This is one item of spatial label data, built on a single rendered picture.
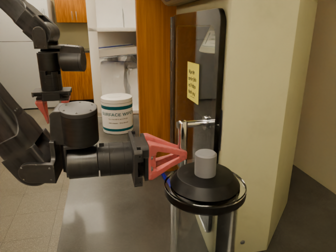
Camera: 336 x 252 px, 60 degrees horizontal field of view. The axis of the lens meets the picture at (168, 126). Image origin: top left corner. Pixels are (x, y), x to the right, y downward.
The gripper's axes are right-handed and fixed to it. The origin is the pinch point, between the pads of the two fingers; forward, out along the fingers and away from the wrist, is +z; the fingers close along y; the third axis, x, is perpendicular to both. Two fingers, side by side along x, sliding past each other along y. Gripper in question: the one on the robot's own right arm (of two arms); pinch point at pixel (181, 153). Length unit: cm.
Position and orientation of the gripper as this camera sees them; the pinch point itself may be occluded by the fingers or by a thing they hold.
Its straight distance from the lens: 53.3
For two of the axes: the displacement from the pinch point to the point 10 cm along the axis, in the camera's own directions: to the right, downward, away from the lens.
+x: -0.2, 9.5, 3.2
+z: 9.7, -0.5, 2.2
